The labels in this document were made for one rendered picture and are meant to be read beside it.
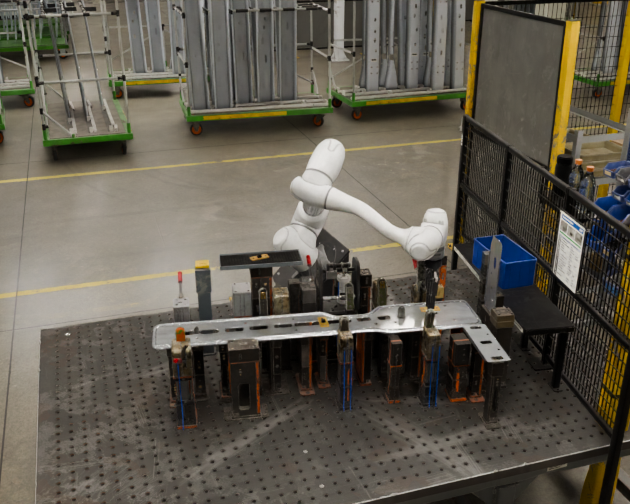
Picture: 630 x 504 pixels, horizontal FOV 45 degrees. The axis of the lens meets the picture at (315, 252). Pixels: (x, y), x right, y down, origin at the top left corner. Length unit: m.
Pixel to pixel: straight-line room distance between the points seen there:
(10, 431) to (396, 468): 2.37
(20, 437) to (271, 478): 1.95
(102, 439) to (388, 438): 1.12
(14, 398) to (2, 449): 0.47
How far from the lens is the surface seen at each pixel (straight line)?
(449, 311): 3.34
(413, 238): 2.94
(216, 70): 9.88
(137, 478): 2.94
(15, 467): 4.28
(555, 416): 3.30
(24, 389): 4.87
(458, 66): 11.17
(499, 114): 5.70
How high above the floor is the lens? 2.57
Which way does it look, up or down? 24 degrees down
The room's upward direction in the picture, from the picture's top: straight up
